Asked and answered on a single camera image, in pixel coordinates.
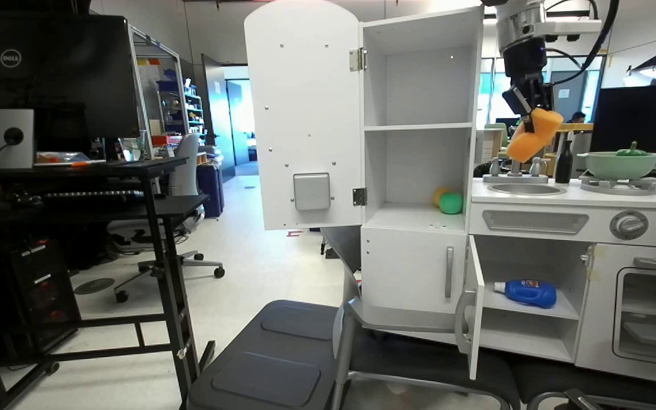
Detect black keyboard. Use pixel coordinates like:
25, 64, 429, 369
38, 188, 148, 203

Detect mint green pot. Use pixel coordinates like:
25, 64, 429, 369
582, 140, 656, 182

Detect grey stove burner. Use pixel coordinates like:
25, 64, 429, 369
578, 173, 656, 194

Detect white small cabinet door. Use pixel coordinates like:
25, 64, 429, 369
455, 234, 488, 383

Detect black background monitor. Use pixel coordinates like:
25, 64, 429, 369
600, 83, 656, 157

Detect grey metal basin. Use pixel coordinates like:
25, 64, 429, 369
330, 297, 509, 410

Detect grey toy faucet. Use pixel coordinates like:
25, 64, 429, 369
485, 155, 559, 185

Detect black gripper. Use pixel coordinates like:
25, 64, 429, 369
499, 40, 557, 118

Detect grey stove knob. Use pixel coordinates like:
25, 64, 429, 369
608, 209, 651, 242

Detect yellow ball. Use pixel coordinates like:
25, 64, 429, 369
430, 185, 452, 212

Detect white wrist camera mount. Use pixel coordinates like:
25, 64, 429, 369
495, 7, 603, 45

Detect orange sponge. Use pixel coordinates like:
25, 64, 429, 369
507, 107, 565, 166

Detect grey sink basin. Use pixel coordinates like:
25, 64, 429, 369
484, 178, 569, 196

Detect grey vent panel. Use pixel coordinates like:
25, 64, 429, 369
480, 209, 593, 237

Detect grey square door knob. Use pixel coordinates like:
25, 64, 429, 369
292, 170, 337, 213

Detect black desk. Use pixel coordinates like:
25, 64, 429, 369
0, 157, 210, 410

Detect white box black circle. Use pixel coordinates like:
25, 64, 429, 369
0, 107, 38, 170

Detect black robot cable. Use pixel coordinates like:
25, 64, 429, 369
546, 0, 622, 89

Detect white tall cabinet door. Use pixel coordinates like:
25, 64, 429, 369
245, 0, 366, 231

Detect dark bottle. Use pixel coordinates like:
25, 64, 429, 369
554, 133, 577, 187

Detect office chair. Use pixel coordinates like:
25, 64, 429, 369
108, 132, 229, 305

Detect white oven door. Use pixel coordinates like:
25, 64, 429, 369
610, 258, 656, 371

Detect black Dell monitor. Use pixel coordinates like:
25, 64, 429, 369
0, 12, 148, 145

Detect white toy kitchen unit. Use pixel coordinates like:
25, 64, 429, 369
245, 0, 656, 384

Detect white door grey handle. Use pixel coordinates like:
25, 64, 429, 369
360, 225, 470, 313

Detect blue bottle white cap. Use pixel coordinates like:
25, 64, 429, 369
492, 277, 561, 309

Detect black computer tower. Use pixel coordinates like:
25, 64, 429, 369
5, 237, 85, 356

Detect green cup on shelf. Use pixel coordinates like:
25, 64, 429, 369
437, 188, 464, 217

